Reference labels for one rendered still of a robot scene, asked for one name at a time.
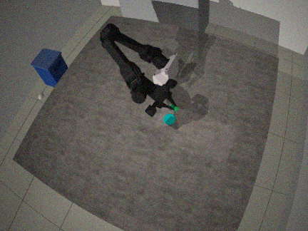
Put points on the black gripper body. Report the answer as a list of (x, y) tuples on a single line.
[(151, 109)]

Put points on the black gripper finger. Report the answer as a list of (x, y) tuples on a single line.
[(171, 99), (166, 106)]

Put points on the green rectangular post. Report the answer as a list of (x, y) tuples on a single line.
[(174, 107)]

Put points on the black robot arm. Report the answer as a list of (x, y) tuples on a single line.
[(128, 69)]

